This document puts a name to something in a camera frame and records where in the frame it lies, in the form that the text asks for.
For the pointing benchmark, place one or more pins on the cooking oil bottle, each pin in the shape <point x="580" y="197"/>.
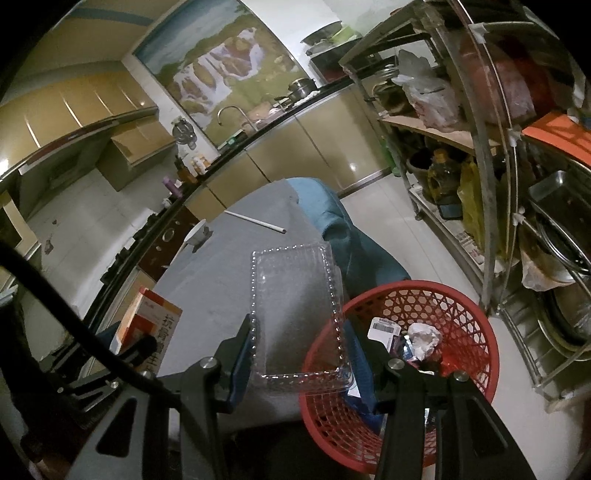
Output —
<point x="441" y="175"/>

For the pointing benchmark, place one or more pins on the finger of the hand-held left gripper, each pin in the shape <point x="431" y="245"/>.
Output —
<point x="138" y="349"/>
<point x="111" y="334"/>

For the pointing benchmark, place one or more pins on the black kitchen countertop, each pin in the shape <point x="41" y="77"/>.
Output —
<point x="219" y="161"/>

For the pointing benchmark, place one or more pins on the steel faucet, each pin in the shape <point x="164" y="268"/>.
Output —
<point x="233" y="108"/>

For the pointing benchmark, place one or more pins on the microwave oven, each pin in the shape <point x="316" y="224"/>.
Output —
<point x="332" y="64"/>

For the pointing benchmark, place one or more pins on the beige wall cabinets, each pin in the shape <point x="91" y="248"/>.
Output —
<point x="78" y="101"/>

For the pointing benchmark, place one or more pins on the small beige wall cabinet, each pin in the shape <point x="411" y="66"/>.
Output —
<point x="134" y="147"/>

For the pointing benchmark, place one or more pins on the white bowl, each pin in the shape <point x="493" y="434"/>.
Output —
<point x="198" y="235"/>

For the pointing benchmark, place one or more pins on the white tissue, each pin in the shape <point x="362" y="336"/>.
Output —
<point x="425" y="339"/>

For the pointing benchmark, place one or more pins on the steel pot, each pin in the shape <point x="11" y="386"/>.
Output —
<point x="300" y="87"/>

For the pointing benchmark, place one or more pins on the white tube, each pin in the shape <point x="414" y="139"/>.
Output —
<point x="256" y="222"/>

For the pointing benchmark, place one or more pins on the newspaper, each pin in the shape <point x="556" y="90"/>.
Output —
<point x="471" y="240"/>

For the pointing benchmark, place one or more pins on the steel tray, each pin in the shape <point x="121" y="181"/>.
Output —
<point x="323" y="32"/>

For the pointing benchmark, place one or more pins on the range hood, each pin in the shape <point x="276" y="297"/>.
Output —
<point x="60" y="157"/>

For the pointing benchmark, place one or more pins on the brown oven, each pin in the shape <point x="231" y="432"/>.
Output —
<point x="161" y="249"/>

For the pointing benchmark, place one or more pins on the green bottle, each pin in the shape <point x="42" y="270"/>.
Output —
<point x="386" y="152"/>

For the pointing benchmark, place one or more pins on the beige kitchen base cabinets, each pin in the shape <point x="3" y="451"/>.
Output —
<point x="323" y="138"/>

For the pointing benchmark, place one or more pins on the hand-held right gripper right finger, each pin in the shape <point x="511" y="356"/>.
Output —
<point x="362" y="374"/>

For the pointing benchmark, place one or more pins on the hanging metal strainer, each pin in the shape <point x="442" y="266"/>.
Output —
<point x="184" y="134"/>

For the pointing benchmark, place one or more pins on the orange board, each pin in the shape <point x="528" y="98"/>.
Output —
<point x="558" y="127"/>

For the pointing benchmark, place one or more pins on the stack of steel basins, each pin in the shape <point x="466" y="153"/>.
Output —
<point x="568" y="286"/>

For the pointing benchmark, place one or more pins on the pink red plastic bag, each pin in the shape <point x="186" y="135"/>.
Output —
<point x="498" y="78"/>

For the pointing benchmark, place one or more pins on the red plastic basket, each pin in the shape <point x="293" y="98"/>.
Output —
<point x="452" y="314"/>

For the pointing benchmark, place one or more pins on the condiment bottles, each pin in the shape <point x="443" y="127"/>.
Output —
<point x="199" y="164"/>

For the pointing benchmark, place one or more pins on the black gas stove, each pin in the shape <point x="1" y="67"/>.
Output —
<point x="134" y="240"/>

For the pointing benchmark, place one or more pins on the red white carton box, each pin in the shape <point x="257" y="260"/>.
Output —
<point x="157" y="323"/>

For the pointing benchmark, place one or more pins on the yellow plastic bag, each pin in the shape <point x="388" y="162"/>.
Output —
<point x="473" y="203"/>

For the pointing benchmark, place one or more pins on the metal shelf rack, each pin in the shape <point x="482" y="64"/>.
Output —
<point x="480" y="138"/>

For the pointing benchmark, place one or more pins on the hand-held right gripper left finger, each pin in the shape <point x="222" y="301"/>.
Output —
<point x="242" y="364"/>

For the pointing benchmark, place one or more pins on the knife block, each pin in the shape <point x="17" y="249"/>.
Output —
<point x="184" y="170"/>

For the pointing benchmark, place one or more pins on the white plastic bag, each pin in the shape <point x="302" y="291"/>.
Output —
<point x="429" y="101"/>

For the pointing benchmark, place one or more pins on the clear plastic clamshell box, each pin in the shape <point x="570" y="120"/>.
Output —
<point x="295" y="314"/>

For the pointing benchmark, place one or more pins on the steel rectangular pan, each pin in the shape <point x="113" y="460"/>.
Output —
<point x="561" y="189"/>

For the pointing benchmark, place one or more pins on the purple bottle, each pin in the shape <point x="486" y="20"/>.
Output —
<point x="173" y="186"/>

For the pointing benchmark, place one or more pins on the waterfall wall picture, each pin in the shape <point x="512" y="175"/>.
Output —
<point x="217" y="60"/>

